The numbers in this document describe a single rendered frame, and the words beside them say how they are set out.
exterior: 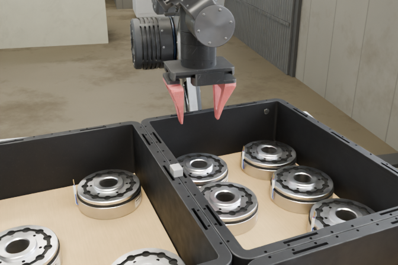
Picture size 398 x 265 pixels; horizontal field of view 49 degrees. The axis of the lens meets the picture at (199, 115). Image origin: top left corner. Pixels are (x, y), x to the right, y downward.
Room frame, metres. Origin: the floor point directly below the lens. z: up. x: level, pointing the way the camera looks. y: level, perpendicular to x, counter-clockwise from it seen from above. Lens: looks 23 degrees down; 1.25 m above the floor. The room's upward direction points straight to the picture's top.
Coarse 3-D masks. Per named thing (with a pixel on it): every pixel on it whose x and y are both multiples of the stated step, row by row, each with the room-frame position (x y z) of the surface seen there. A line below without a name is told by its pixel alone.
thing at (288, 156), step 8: (248, 144) 0.75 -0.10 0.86; (256, 144) 0.76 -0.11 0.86; (280, 144) 0.76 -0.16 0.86; (248, 152) 0.73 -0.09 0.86; (288, 152) 0.73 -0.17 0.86; (248, 160) 0.70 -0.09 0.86; (256, 160) 0.69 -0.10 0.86; (264, 160) 0.69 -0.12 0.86; (272, 160) 0.69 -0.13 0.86; (280, 160) 0.69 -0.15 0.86; (288, 160) 0.69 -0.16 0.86
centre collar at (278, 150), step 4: (264, 144) 0.74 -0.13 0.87; (268, 144) 0.74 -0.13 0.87; (272, 144) 0.74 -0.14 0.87; (256, 148) 0.73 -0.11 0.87; (260, 148) 0.73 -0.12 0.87; (264, 148) 0.74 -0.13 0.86; (268, 148) 0.74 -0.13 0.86; (272, 148) 0.74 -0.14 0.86; (276, 148) 0.73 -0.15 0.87; (280, 148) 0.73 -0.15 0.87; (256, 152) 0.72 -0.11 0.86; (260, 152) 0.71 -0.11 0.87; (276, 152) 0.71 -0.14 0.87; (280, 152) 0.71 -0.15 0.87; (264, 156) 0.70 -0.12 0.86; (268, 156) 0.70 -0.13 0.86; (272, 156) 0.70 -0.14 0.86; (276, 156) 0.70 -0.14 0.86
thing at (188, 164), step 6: (186, 162) 0.68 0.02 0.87; (192, 162) 0.68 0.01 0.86; (198, 162) 0.68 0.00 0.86; (204, 162) 0.68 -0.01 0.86; (210, 162) 0.68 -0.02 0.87; (186, 168) 0.66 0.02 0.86; (192, 168) 0.65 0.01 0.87; (198, 168) 0.65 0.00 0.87; (204, 168) 0.65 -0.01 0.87; (210, 168) 0.66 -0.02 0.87
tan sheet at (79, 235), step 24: (48, 192) 0.64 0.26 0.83; (72, 192) 0.64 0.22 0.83; (144, 192) 0.64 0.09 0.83; (0, 216) 0.57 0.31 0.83; (24, 216) 0.57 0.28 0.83; (48, 216) 0.57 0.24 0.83; (72, 216) 0.57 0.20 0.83; (144, 216) 0.57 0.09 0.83; (72, 240) 0.51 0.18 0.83; (96, 240) 0.51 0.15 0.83; (120, 240) 0.51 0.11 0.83; (144, 240) 0.51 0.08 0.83; (168, 240) 0.51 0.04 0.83; (72, 264) 0.46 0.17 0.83; (96, 264) 0.46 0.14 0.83
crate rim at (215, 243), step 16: (96, 128) 0.68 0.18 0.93; (112, 128) 0.69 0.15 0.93; (0, 144) 0.62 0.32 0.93; (16, 144) 0.63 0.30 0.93; (144, 144) 0.63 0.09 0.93; (160, 160) 0.57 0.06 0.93; (176, 192) 0.48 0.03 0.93; (192, 208) 0.45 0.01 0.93; (208, 224) 0.42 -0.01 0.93; (208, 240) 0.39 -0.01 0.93; (224, 256) 0.36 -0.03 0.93
